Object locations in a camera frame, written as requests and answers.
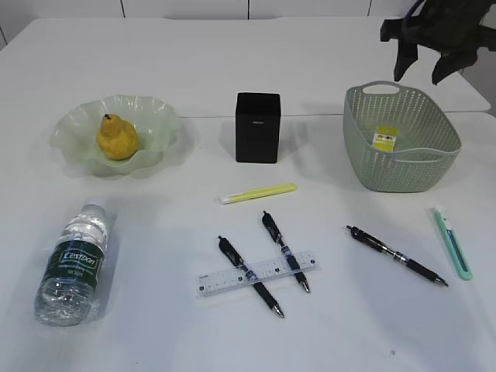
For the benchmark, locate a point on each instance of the clear water bottle green label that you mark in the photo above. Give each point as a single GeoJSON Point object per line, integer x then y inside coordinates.
{"type": "Point", "coordinates": [66, 293]}

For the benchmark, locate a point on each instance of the black gel pen left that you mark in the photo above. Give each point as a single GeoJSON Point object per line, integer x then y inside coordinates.
{"type": "Point", "coordinates": [237, 261]}

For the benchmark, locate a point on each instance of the green woven plastic basket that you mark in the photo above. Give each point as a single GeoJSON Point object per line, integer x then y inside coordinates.
{"type": "Point", "coordinates": [426, 146]}

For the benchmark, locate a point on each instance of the black gel pen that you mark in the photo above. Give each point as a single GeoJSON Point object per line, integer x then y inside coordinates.
{"type": "Point", "coordinates": [237, 261]}
{"type": "Point", "coordinates": [275, 234]}
{"type": "Point", "coordinates": [379, 246]}

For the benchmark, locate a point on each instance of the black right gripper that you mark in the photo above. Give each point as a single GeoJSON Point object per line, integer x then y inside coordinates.
{"type": "Point", "coordinates": [445, 26]}

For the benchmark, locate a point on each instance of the black gel pen right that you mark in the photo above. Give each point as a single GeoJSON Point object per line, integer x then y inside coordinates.
{"type": "Point", "coordinates": [379, 246]}

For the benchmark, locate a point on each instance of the green wavy glass plate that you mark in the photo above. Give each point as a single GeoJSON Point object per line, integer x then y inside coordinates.
{"type": "Point", "coordinates": [155, 122]}

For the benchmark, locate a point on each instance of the black square pen holder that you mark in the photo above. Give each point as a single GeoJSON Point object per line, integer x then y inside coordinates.
{"type": "Point", "coordinates": [257, 127]}

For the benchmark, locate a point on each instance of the yellow waste paper packaging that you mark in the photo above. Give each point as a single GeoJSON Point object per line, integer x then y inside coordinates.
{"type": "Point", "coordinates": [385, 138]}

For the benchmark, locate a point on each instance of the teal utility knife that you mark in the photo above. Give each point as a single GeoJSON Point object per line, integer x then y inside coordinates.
{"type": "Point", "coordinates": [452, 243]}

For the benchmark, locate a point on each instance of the yellow pear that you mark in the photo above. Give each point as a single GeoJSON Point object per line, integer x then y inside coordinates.
{"type": "Point", "coordinates": [117, 138]}

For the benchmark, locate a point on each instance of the clear plastic ruler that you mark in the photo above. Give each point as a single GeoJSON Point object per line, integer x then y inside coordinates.
{"type": "Point", "coordinates": [228, 280]}

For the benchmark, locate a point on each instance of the black gel pen middle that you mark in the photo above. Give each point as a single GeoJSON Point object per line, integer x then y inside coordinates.
{"type": "Point", "coordinates": [275, 234]}

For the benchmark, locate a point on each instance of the yellow utility knife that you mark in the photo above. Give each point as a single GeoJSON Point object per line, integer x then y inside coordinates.
{"type": "Point", "coordinates": [258, 193]}

